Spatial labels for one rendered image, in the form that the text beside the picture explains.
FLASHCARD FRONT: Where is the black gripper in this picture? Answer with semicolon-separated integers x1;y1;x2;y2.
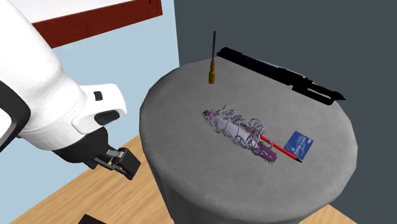
52;126;142;181

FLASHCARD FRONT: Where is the round grey table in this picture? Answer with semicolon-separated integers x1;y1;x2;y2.
139;57;359;224

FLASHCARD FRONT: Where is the silver ornate purple cylinder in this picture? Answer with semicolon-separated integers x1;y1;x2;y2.
202;104;278;164

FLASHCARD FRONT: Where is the red pencil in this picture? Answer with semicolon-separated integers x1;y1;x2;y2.
260;134;303;164

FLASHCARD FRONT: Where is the blue card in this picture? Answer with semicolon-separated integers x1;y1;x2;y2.
283;130;314;161

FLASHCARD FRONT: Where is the long black knife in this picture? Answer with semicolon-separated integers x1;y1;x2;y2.
216;46;347;106

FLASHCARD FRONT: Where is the yellow handled screwdriver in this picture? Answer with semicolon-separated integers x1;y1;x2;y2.
208;30;217;85

